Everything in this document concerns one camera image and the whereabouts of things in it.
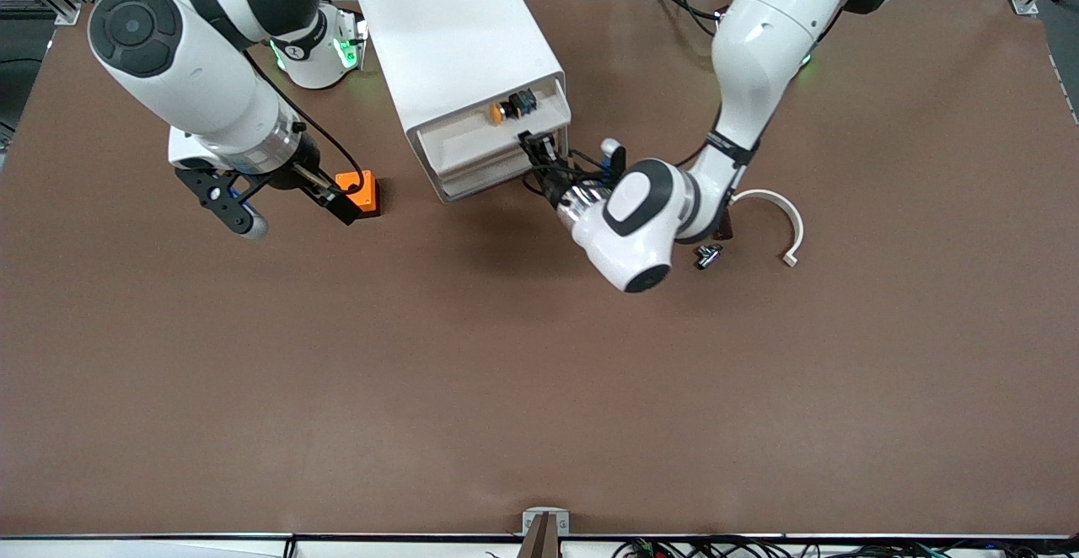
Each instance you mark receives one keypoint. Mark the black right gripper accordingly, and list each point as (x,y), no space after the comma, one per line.
(307,158)

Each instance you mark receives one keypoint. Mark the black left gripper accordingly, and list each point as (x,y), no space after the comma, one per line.
(552,188)

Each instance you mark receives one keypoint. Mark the orange push button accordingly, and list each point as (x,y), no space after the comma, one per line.
(499,113)

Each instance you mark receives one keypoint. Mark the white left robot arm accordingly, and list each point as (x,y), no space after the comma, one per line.
(759,44)

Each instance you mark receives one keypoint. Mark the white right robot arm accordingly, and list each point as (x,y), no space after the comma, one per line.
(194,77)

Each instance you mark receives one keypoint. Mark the orange box with round hole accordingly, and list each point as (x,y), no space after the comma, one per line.
(366,201)

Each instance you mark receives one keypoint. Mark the silver metal small part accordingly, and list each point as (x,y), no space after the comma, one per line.
(708,256)

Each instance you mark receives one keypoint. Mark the dark brown small block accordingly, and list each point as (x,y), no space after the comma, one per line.
(727,229)

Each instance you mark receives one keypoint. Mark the brown table cover mat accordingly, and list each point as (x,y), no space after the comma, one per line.
(539,389)

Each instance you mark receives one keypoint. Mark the white curved plastic arc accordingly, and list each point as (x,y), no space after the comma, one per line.
(797,229)

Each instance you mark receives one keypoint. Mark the grey bracket with brown post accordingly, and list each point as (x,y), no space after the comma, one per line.
(545,541)

